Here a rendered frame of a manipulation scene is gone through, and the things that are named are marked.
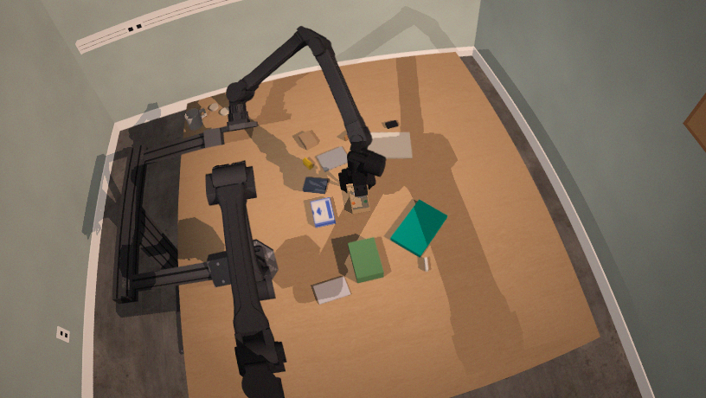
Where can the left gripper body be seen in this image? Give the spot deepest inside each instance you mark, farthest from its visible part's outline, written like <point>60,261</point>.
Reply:
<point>343,178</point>

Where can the teal flat rectangular block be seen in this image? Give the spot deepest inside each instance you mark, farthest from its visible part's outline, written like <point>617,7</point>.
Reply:
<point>418,228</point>

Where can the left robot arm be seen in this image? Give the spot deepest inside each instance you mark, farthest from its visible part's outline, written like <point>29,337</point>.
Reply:
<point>242,91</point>

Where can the green rectangular block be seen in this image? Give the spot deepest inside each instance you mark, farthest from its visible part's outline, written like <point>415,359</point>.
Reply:
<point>365,260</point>

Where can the blue and white cardboard box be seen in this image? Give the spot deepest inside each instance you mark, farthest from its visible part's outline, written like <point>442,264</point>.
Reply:
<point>322,212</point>

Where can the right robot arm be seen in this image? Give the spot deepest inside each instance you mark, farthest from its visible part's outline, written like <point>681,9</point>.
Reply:
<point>232,186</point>

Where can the dark grey mug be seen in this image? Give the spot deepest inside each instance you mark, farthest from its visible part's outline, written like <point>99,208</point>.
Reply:
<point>196,123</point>

